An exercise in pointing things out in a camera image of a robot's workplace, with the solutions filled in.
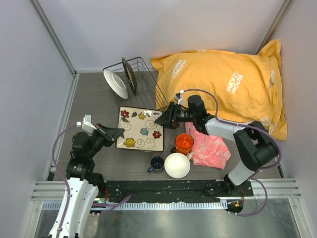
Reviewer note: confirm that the green rimmed white plate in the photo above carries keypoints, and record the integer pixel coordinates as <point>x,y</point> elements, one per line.
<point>116,83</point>

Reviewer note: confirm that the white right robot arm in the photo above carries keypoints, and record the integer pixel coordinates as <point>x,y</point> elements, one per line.
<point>255,145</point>

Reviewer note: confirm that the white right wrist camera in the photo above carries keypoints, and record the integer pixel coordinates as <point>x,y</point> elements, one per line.
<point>179,98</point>

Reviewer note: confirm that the pink patterned cloth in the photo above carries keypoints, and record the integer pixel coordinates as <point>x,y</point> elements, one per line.
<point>208,150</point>

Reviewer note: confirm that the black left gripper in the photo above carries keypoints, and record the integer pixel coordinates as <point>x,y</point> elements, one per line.
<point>110,135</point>

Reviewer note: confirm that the yellow Mickey Mouse pillow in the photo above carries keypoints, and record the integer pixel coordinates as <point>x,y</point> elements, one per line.
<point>236,87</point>

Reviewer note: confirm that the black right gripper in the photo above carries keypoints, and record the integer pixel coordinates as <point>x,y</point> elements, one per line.
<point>164,119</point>

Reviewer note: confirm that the orange glass mug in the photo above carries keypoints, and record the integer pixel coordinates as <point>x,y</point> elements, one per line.
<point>183,144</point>

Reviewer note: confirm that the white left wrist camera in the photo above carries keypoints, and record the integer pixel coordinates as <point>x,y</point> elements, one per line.
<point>86,124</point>

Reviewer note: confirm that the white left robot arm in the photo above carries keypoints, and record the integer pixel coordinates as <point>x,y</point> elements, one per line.
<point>82,184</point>

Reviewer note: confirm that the white slotted cable duct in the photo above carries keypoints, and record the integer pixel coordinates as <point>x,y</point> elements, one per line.
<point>55,205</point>

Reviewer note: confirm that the brown checkered rim plate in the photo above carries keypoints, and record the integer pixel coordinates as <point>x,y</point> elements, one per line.
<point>130,75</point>

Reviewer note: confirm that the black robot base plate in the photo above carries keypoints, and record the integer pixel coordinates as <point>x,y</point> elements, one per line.
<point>168,191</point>

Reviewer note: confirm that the dark blue mug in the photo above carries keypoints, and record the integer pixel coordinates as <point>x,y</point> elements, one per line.
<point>157,165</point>

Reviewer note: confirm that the square floral plate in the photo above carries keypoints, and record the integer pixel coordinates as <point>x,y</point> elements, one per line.
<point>140,130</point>

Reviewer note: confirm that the white bowl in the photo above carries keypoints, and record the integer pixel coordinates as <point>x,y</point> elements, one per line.
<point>177,165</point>

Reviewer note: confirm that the grey wire dish rack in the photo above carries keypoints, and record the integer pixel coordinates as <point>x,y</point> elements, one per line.
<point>149,95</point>

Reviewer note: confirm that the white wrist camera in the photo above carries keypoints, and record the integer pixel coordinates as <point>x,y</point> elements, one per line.
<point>86,124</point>
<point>179,98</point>

